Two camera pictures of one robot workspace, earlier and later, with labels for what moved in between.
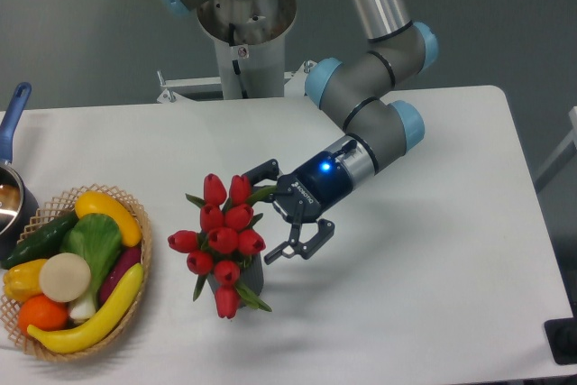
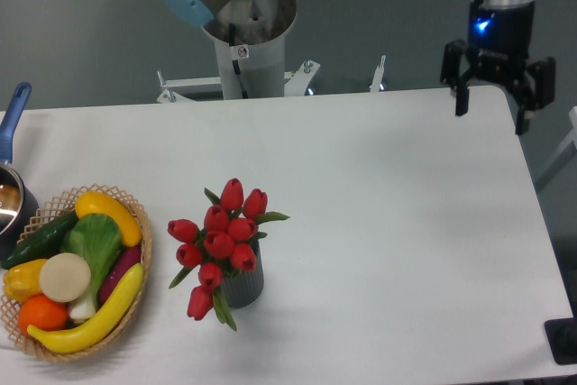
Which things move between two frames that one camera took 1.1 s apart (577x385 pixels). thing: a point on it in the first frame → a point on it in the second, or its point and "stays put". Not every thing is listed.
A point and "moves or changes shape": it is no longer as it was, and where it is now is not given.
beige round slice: (65, 277) stays put
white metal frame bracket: (295, 84) stays put
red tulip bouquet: (224, 241) moves or changes shape
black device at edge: (562, 339) stays put
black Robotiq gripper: (315, 188) → (499, 43)
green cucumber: (42, 245) stays put
